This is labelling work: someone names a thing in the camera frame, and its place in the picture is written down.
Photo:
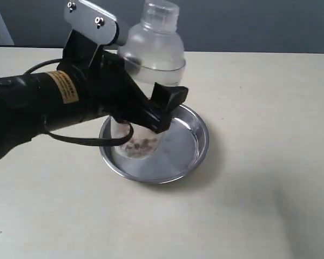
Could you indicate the clear plastic shaker bottle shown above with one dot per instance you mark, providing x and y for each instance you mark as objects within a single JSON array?
[{"x": 156, "y": 43}]

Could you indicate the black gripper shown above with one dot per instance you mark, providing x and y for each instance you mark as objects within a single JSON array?
[{"x": 102, "y": 78}]

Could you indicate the round stainless steel plate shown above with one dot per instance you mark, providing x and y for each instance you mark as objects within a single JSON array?
[{"x": 181, "y": 150}]

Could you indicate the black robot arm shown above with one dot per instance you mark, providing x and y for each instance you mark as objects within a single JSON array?
[{"x": 39, "y": 103}]

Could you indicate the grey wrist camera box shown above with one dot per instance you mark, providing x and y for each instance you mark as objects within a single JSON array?
[{"x": 96, "y": 23}]

